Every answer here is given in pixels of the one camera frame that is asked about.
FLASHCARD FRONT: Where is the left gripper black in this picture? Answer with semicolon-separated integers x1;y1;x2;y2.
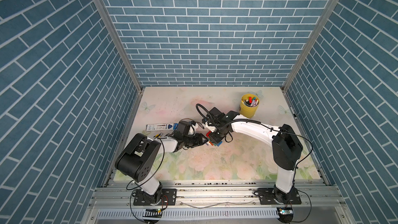
181;134;208;149

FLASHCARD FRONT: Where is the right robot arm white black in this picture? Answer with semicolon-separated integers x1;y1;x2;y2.
208;119;303;194

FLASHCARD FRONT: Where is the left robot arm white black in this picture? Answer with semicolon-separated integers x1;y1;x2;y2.
115;133;208;197

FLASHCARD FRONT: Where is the white blue toothpaste box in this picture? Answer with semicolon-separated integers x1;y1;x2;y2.
146;123;178;132

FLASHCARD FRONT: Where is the yellow pen cup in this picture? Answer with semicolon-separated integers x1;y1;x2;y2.
239;93;260;118

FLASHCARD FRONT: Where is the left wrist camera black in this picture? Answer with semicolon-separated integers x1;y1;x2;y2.
176;120;197;135

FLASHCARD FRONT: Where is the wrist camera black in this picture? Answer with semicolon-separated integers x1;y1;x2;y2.
176;120;197;135
195;104;239;128

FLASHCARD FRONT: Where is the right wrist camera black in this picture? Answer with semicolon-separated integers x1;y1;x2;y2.
195;104;239;128

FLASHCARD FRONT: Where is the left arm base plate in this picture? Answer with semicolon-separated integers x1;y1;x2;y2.
133;188;177;206

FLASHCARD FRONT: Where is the aluminium rail frame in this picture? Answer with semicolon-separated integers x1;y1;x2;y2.
83;180;354;224

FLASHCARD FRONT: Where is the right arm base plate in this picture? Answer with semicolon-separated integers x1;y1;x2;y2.
254;187;302;205

